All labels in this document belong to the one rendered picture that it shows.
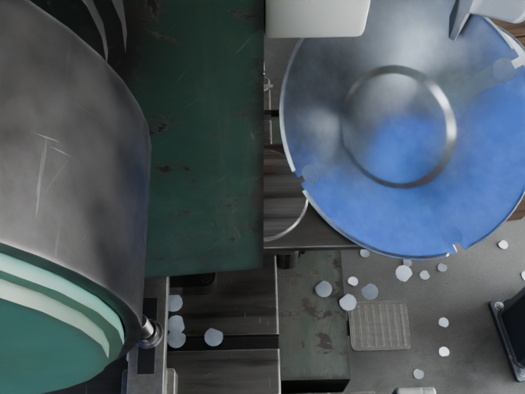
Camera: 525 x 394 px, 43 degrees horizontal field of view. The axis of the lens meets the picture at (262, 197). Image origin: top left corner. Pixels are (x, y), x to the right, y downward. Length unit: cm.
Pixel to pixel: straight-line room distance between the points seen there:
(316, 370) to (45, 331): 72
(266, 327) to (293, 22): 60
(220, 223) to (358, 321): 102
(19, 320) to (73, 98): 5
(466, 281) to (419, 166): 96
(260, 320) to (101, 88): 67
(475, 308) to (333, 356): 80
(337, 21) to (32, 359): 16
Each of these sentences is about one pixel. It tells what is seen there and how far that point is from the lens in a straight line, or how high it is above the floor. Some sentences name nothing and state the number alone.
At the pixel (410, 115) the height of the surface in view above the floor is 93.
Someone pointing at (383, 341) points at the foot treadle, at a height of 16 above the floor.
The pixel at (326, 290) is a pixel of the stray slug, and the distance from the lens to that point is 91.
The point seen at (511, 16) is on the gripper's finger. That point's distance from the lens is 65.
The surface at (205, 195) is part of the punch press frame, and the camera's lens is 37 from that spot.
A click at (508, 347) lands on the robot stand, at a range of 163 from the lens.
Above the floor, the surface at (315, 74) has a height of 89.
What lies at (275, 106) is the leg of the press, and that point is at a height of 64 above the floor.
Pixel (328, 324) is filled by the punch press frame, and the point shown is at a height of 65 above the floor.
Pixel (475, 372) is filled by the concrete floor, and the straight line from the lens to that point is 161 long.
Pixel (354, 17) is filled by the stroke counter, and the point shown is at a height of 131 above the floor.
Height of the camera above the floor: 151
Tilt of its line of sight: 64 degrees down
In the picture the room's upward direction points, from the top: straight up
